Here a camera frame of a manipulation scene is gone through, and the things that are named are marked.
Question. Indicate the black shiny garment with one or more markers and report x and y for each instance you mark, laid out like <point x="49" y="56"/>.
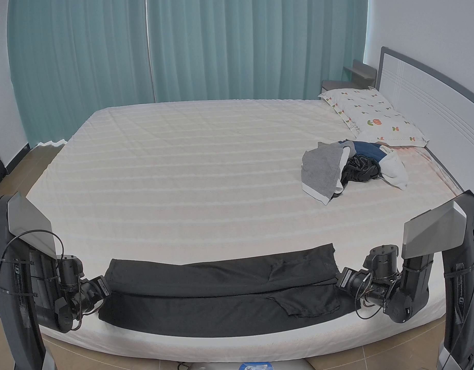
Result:
<point x="360" y="170"/>

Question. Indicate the grey garment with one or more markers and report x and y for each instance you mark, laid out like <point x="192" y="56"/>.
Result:
<point x="320" y="172"/>

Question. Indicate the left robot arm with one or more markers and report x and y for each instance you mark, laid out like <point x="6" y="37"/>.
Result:
<point x="28" y="226"/>

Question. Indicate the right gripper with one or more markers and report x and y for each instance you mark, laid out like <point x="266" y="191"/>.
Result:
<point x="350" y="280"/>

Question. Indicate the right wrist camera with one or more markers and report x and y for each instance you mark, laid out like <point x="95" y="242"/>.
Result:
<point x="367" y="263"/>

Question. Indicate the blue-green curtain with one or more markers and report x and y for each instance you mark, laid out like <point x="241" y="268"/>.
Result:
<point x="260" y="33"/>
<point x="79" y="52"/>

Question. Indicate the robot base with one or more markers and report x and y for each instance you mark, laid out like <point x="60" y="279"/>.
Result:
<point x="256" y="367"/>

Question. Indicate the bed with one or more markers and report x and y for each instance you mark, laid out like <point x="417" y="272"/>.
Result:
<point x="183" y="160"/>

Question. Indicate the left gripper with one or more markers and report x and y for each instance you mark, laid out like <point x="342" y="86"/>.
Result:
<point x="102" y="288"/>

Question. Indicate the white garment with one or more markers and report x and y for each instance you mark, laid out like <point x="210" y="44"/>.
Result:
<point x="395" y="172"/>

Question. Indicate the dark blue garment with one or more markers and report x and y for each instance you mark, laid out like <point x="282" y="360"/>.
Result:
<point x="368" y="150"/>

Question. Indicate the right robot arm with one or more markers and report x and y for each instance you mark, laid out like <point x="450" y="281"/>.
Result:
<point x="433" y="226"/>

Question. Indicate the black T-shirt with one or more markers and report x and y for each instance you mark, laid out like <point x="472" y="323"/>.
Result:
<point x="221" y="303"/>

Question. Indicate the grey bedside table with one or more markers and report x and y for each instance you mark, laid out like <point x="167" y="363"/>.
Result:
<point x="362" y="71"/>

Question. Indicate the white printed pillow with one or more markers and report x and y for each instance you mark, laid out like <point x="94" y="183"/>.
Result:
<point x="372" y="118"/>

